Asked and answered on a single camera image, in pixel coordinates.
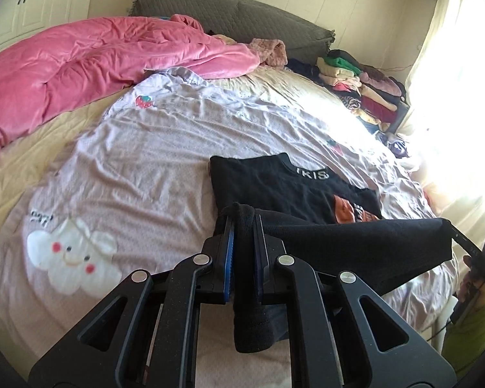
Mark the lilac printed bed sheet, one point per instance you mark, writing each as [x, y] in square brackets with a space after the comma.
[145, 169]

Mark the black sweater with orange cuffs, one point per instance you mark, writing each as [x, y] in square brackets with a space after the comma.
[307, 194]

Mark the dark navy garment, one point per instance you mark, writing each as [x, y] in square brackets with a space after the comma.
[303, 68]

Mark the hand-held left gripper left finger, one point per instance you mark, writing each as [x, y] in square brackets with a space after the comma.
[227, 266]

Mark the white wardrobe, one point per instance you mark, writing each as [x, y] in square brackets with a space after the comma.
[44, 0]

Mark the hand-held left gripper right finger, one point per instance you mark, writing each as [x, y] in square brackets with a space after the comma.
[259, 266]

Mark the pile of folded clothes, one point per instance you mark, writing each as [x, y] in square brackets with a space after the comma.
[367, 89]

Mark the person's right hand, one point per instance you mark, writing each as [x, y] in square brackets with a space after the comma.
[465, 287]

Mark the purple patterned cloth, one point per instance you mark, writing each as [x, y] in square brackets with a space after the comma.
[400, 147]

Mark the pink comforter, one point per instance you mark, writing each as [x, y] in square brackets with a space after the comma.
[85, 60]

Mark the grey padded headboard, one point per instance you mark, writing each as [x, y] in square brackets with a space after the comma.
[246, 20]

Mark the pink fluffy garment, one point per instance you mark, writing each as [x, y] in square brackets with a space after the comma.
[273, 50]

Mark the cream bed sheet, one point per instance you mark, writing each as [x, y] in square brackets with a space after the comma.
[32, 161]

